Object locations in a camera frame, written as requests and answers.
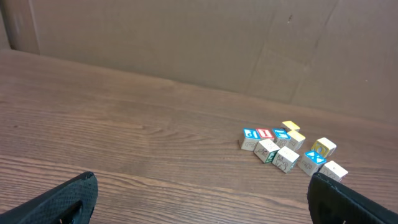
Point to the yellow block far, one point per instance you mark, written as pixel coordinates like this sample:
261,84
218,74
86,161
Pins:
290,126

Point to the red I letter block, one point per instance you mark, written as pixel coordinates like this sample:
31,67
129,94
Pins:
265,134

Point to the yellow block near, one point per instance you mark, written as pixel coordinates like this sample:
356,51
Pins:
296,140

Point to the brown cardboard wall panel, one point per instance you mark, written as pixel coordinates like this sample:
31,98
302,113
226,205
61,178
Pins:
339,56

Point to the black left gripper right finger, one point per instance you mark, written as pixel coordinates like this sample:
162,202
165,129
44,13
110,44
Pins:
331,202

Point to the wooden O block green side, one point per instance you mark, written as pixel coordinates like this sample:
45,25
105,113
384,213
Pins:
285,159

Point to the blue X letter block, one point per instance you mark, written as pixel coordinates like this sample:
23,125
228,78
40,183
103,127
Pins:
311,162

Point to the wooden block red side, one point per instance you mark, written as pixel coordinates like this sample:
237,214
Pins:
334,171

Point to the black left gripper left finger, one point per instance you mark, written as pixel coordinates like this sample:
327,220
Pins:
70,202

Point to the blue J letter block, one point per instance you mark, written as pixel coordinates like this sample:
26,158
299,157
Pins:
281,138

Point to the wooden block yellow side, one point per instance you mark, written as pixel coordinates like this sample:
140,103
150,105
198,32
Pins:
324,147

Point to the blue P letter block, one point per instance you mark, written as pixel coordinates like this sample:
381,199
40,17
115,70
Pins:
249,139

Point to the wooden W block green side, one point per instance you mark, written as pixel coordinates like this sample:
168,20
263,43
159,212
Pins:
266,150

